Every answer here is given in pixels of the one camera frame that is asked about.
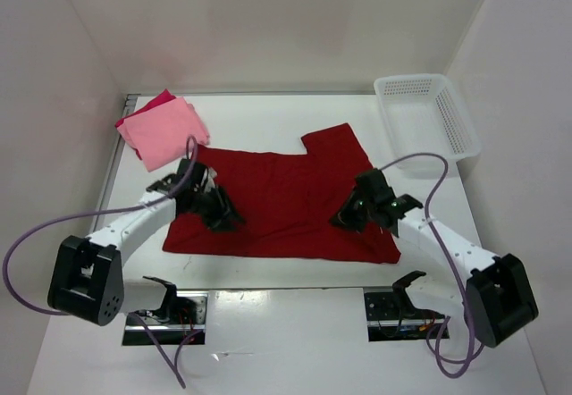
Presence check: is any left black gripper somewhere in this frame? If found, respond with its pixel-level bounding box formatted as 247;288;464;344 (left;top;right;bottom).
189;182;246;232

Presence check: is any dark red t shirt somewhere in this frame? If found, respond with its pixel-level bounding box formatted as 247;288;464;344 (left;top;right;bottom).
163;123;400;264

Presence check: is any light pink t shirt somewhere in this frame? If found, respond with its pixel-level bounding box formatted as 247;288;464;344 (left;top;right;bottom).
117;97;210;172

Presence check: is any magenta t shirt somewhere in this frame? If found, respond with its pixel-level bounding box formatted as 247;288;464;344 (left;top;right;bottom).
115;89;176;129

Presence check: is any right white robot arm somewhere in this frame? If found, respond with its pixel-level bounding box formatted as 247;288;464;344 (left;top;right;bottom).
330;188;539;348

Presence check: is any white plastic laundry basket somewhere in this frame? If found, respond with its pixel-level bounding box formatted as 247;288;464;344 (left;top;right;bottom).
374;73;482;164

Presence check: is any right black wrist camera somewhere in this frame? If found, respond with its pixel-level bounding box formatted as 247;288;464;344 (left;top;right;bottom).
355;169;395;205

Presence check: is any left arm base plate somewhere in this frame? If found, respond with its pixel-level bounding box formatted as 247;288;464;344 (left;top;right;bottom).
122;290;209;347

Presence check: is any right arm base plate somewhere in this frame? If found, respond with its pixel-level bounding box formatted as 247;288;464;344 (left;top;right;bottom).
363;289;444;342

